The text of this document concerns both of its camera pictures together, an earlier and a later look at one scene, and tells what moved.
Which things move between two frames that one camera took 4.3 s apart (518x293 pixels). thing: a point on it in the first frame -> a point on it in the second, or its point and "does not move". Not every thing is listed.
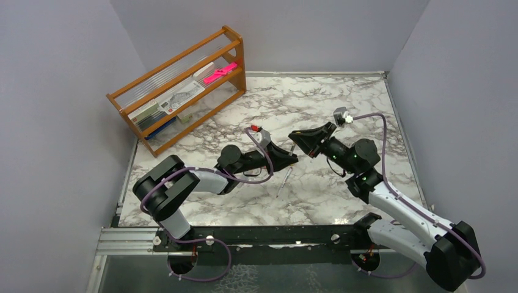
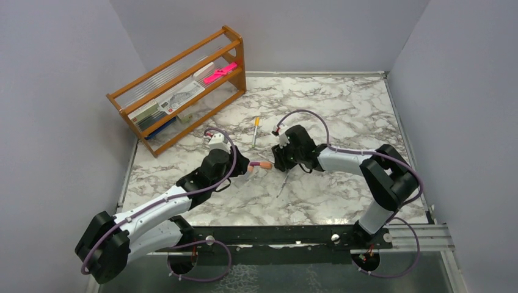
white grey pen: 284,180 does not move
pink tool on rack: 219,72 does not move
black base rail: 276,245 does not move
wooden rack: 165,103 does not move
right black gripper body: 322,146 -> 287,157
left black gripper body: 253,160 -> 229,167
